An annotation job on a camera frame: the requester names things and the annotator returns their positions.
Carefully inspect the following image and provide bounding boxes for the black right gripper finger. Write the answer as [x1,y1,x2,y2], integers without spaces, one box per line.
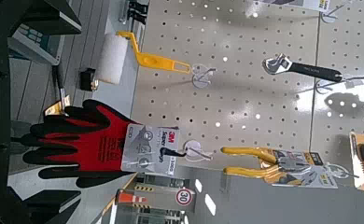
[21,0,82,35]
[21,189,82,224]

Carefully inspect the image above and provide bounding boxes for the red black work gloves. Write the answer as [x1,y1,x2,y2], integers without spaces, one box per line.
[22,99,188,189]

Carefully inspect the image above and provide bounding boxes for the grey blue plastic crate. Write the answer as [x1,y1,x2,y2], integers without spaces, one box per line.
[7,23,66,66]

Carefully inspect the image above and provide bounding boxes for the small black block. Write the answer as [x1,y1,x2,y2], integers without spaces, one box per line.
[79,67,99,92]

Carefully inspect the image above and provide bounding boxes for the orange traffic cone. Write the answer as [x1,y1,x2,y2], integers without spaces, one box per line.
[115,189,149,206]

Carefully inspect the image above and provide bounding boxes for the black rack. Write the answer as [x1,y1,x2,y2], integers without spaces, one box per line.
[127,0,149,26]

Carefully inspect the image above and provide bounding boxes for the black yellow striped barrier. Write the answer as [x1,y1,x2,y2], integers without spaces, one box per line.
[133,185,155,193]

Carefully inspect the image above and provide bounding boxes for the round speed limit sign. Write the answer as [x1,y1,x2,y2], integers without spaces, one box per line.
[175,187,195,207]

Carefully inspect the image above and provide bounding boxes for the white perforated pegboard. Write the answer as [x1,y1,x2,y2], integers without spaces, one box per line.
[130,0,364,188]

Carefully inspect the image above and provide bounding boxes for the black handled brass scraper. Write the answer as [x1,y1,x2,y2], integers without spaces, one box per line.
[44,64,71,118]

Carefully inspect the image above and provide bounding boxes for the yellow handled paint roller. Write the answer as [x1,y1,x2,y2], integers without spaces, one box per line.
[94,30,192,86]

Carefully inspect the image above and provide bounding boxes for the yellow handled packaged pliers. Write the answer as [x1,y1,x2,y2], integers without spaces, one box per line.
[220,147,339,189]

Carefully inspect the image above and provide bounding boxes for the black handled adjustable wrench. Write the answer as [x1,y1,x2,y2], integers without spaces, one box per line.
[262,53,343,83]

